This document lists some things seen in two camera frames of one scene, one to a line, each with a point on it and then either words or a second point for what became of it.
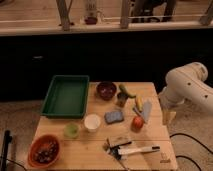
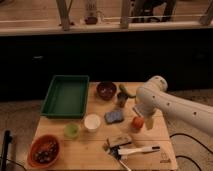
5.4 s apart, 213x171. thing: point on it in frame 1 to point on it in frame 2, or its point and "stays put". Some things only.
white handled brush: (121, 150) stays put
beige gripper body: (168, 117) to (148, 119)
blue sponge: (113, 117) stays put
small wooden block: (119, 140) stays put
